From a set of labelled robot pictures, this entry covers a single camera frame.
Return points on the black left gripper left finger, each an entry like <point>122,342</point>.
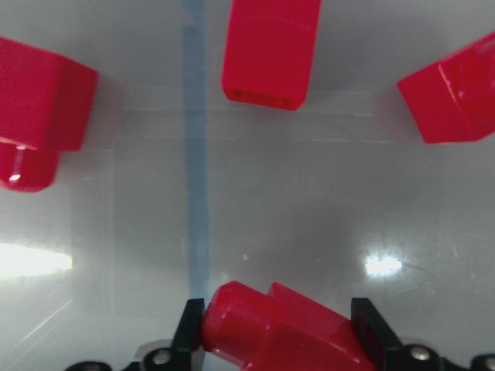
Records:
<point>187,347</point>

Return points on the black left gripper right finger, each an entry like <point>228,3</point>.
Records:
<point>379,342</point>

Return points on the red block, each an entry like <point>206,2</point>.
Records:
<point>279,330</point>
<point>269,52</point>
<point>452,99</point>
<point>46,101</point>

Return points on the clear plastic storage box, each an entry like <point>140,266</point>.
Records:
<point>179,190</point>

